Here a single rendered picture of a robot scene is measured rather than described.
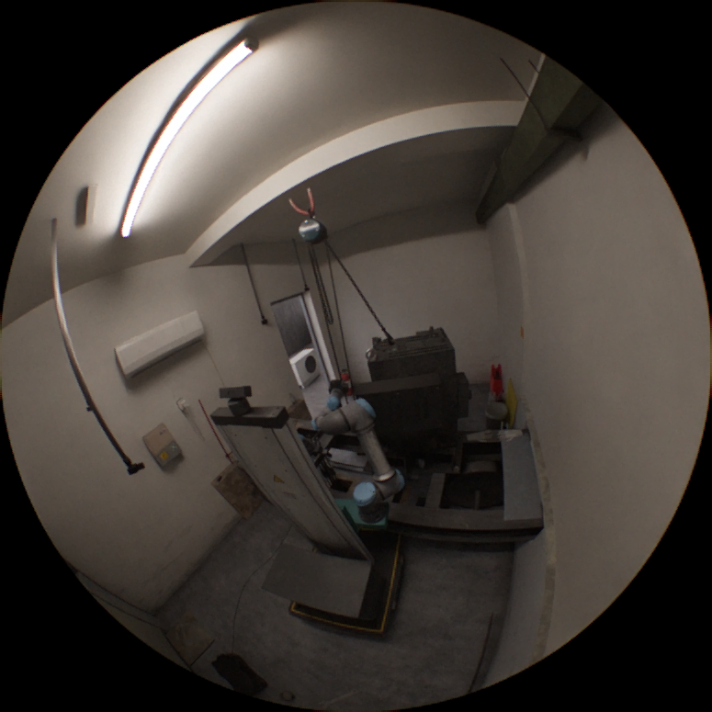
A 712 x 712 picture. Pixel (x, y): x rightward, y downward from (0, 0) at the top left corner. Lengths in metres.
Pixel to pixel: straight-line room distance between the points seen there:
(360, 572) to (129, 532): 2.09
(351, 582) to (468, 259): 3.57
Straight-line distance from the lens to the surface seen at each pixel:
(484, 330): 3.62
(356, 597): 1.30
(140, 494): 2.48
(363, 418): 1.01
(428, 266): 3.43
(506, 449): 1.95
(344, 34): 0.93
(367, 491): 1.14
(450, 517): 1.59
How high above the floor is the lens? 2.09
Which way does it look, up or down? 20 degrees down
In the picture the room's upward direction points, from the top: 15 degrees counter-clockwise
